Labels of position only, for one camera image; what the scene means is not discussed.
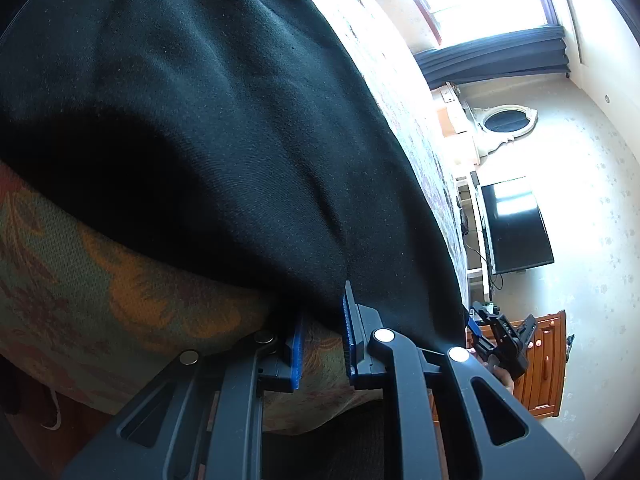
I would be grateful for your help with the white oval vanity mirror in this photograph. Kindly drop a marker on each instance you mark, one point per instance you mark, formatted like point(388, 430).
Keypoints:
point(505, 121)

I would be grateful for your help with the white vanity table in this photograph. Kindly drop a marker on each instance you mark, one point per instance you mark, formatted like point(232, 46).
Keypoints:
point(457, 125)

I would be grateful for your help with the orange wooden cabinet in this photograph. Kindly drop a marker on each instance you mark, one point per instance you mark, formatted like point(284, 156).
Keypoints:
point(542, 365)

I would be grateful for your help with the dark blue curtain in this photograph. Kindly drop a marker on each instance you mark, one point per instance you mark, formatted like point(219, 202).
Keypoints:
point(495, 55)

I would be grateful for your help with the floral bedspread bed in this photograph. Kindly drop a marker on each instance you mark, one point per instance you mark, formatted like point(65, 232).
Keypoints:
point(100, 300)

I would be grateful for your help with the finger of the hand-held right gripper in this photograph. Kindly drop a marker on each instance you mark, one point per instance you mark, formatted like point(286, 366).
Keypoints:
point(473, 327)

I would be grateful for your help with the person's right hand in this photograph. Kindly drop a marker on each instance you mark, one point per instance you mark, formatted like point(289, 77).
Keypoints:
point(504, 380)

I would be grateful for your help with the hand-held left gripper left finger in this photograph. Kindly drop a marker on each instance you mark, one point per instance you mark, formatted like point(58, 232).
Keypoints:
point(297, 357)

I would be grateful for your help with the black television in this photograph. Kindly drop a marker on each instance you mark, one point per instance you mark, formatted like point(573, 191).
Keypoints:
point(517, 230)

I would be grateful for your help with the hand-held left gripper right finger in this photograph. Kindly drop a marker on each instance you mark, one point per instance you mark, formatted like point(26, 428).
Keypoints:
point(348, 332)

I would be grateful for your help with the black pants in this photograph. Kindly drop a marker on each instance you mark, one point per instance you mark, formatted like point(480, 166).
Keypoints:
point(200, 135)

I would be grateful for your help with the white television stand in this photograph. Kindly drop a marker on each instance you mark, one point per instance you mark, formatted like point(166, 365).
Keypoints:
point(475, 270)

